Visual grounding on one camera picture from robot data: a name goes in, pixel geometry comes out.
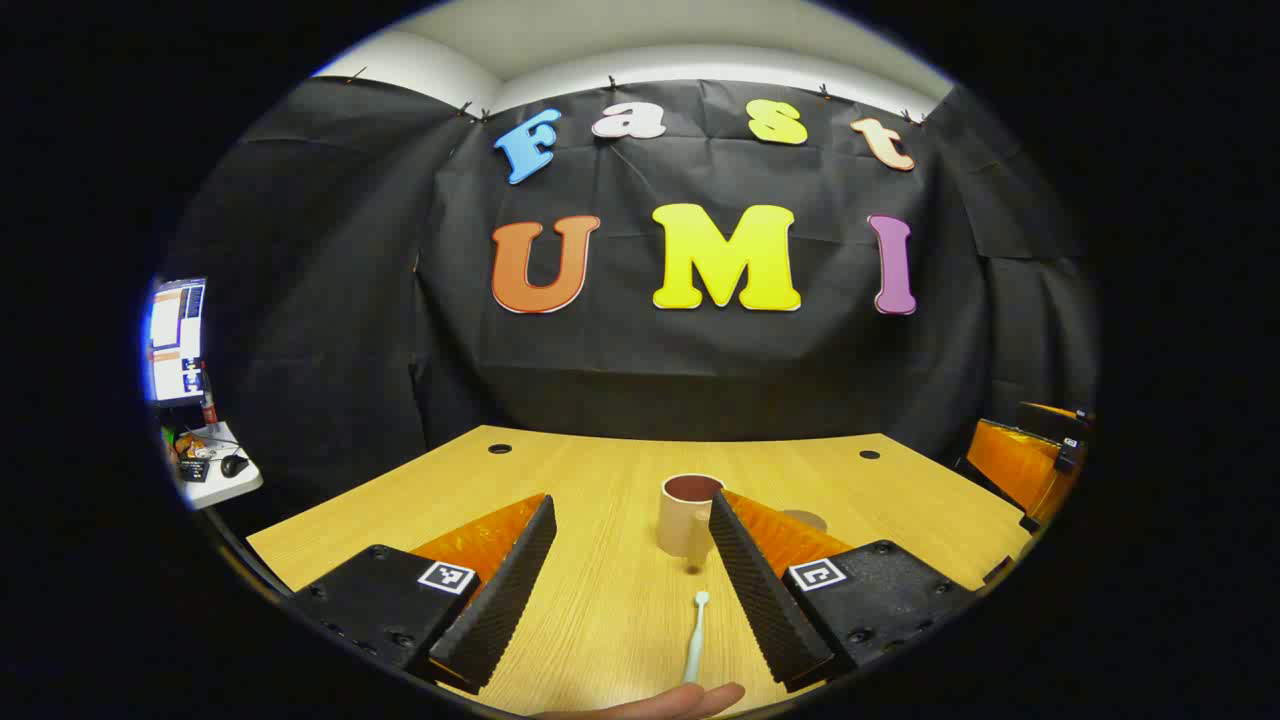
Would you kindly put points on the computer monitor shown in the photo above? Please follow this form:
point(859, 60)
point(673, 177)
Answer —
point(178, 340)

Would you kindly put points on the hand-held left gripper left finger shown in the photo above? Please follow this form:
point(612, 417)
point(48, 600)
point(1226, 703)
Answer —
point(500, 600)

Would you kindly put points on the white side table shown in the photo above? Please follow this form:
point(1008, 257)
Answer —
point(235, 485)

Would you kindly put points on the red bottle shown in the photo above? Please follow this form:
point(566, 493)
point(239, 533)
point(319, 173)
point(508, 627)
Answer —
point(208, 400)

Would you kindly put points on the pale green toothbrush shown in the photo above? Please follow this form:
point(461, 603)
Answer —
point(695, 650)

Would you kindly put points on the beige cup with brown inside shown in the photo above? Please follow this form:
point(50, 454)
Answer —
point(680, 520)

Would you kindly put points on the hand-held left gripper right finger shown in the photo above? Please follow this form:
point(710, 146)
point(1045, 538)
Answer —
point(765, 600)

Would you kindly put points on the round brown coaster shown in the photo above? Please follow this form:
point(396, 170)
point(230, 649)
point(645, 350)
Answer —
point(808, 519)

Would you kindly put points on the wooden desktop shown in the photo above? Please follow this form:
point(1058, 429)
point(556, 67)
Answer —
point(620, 470)

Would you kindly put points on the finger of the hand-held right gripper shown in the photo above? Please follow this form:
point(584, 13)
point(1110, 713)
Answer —
point(1050, 417)
point(1020, 465)

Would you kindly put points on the black computer mouse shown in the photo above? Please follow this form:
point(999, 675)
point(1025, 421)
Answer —
point(234, 466)

